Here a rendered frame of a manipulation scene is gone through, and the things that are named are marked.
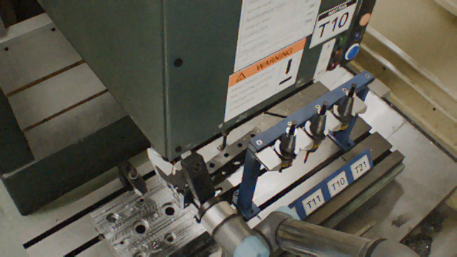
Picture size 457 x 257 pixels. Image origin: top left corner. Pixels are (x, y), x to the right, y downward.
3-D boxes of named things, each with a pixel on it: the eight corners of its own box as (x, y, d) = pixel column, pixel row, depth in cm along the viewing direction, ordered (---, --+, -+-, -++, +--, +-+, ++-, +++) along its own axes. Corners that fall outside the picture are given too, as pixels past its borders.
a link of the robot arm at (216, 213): (212, 226, 99) (242, 206, 103) (198, 210, 101) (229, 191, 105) (210, 242, 105) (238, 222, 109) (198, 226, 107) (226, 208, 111)
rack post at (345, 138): (355, 145, 168) (382, 88, 145) (345, 152, 166) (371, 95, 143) (335, 126, 173) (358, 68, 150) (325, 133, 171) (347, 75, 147)
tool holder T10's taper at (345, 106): (343, 101, 136) (350, 86, 131) (355, 111, 134) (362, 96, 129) (333, 108, 135) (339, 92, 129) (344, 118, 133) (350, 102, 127)
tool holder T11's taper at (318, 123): (319, 119, 132) (325, 103, 126) (328, 130, 129) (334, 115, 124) (305, 124, 130) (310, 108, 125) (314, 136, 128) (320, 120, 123)
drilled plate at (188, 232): (219, 228, 140) (220, 220, 137) (134, 284, 128) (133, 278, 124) (174, 174, 151) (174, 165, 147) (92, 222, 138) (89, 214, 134)
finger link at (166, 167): (141, 167, 115) (169, 189, 112) (138, 153, 111) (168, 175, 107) (149, 159, 117) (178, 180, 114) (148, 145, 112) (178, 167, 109)
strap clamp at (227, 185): (231, 204, 150) (236, 178, 139) (197, 226, 145) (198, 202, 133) (225, 196, 152) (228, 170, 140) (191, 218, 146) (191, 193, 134)
